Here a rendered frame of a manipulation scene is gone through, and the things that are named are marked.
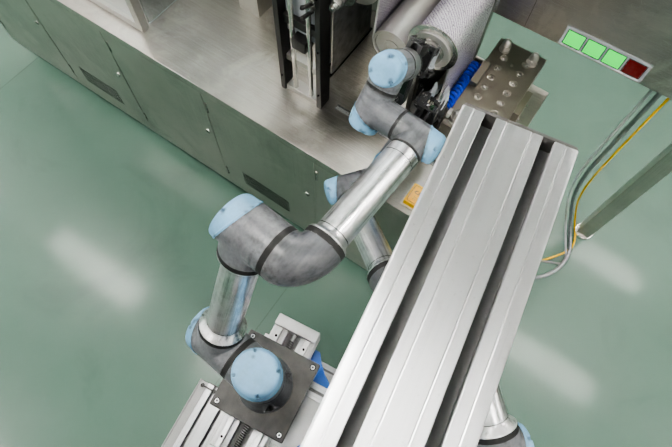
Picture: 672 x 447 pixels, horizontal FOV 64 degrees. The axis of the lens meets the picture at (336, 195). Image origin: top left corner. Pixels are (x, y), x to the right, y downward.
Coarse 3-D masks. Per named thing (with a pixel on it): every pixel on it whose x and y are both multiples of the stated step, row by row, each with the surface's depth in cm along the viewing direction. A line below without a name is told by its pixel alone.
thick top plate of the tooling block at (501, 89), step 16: (496, 48) 171; (512, 48) 171; (496, 64) 168; (512, 64) 168; (480, 80) 165; (496, 80) 165; (512, 80) 166; (528, 80) 166; (464, 96) 163; (480, 96) 163; (496, 96) 163; (512, 96) 163; (496, 112) 160; (512, 112) 160; (448, 128) 158
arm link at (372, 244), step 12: (336, 180) 147; (348, 180) 147; (336, 192) 146; (372, 228) 134; (360, 240) 133; (372, 240) 131; (384, 240) 132; (360, 252) 133; (372, 252) 129; (384, 252) 128; (372, 264) 128; (384, 264) 125; (372, 276) 125; (372, 288) 126
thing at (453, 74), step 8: (480, 32) 156; (472, 40) 152; (472, 48) 159; (464, 56) 154; (472, 56) 167; (456, 64) 150; (464, 64) 162; (448, 72) 146; (456, 72) 157; (448, 80) 153; (456, 80) 165; (440, 96) 156
